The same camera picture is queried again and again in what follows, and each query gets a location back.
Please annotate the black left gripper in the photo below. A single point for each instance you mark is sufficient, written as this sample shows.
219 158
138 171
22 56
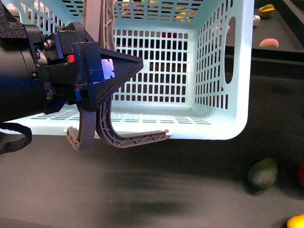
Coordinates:
65 65

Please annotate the light blue plastic basket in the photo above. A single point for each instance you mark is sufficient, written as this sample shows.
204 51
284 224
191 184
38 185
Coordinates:
196 66

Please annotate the yellow mango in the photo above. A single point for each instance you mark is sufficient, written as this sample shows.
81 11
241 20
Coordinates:
296 221

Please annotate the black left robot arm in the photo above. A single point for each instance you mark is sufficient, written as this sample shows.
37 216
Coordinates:
15 68

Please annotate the pink peach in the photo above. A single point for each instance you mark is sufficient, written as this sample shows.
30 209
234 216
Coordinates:
269 42

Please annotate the yellow starfruit far right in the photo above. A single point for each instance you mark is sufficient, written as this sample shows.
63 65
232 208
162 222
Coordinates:
266 11

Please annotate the black fruit tray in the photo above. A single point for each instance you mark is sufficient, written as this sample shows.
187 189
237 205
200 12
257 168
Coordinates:
281 35

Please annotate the green avocado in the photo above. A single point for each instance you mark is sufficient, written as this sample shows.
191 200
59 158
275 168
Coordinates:
263 174

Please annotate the red fruit at edge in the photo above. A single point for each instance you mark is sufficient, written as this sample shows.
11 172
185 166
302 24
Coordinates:
300 175

